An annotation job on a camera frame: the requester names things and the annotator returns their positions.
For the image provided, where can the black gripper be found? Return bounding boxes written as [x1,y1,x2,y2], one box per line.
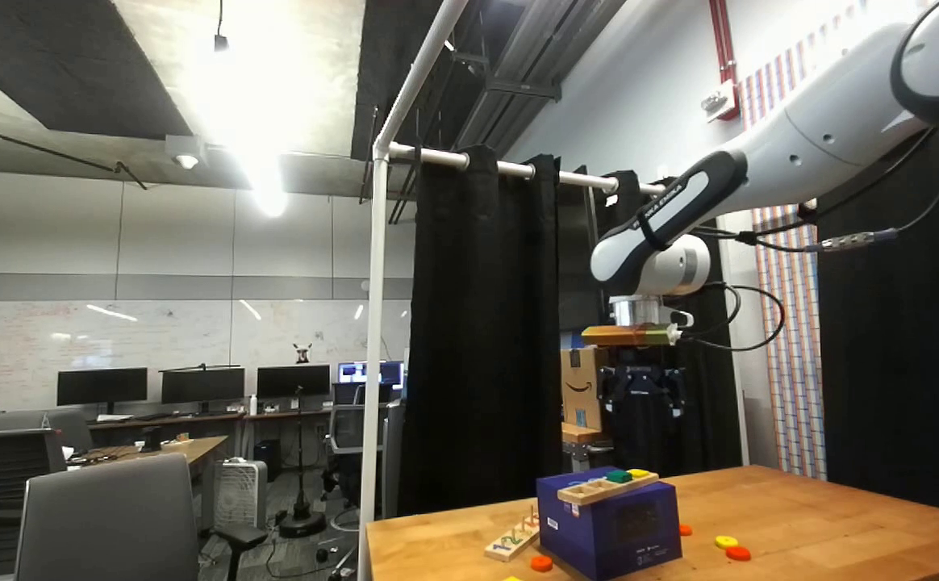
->
[595,343,695,473]

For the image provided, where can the wooden board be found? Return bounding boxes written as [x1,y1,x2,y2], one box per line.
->
[555,475,636,515]

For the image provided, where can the brown shipping carton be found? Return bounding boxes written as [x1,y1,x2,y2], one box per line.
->
[557,343,606,446]

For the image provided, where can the purple cardboard box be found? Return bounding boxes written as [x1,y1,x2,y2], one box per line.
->
[531,464,687,581]

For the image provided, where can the wooden tile with coloured dots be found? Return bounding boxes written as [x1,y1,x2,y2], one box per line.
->
[483,515,545,563]

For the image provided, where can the black curtain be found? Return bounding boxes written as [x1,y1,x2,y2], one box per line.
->
[397,149,750,516]
[817,125,939,516]

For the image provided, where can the metal curtain rod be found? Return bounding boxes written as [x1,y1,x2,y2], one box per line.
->
[384,140,675,203]

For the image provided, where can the fire alarm box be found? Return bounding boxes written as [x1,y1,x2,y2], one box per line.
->
[696,84,738,124]

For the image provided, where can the black computer monitor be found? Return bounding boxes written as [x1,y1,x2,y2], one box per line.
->
[159,366,247,414]
[55,366,150,414]
[255,361,335,408]

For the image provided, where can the white computer tower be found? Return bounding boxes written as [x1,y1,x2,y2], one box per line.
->
[214,456,273,536]

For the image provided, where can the wooden office desk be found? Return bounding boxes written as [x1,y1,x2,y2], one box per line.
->
[64,433,232,473]

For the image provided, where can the plain gray office chair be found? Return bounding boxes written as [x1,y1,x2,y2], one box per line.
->
[10,449,203,581]

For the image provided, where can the hanging ceiling lamp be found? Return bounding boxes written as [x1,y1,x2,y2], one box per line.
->
[208,0,232,56]

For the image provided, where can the striped wall poster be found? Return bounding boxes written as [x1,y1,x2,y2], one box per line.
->
[738,0,939,483]

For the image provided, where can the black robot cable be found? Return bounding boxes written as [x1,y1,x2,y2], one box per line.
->
[687,125,939,359]

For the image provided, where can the white pipe frame post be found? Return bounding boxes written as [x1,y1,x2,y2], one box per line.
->
[356,0,474,581]

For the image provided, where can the red wall pipe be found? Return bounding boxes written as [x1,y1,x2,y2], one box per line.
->
[707,0,741,124]

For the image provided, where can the wall whiteboard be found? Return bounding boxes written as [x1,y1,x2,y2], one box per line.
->
[0,297,416,414]

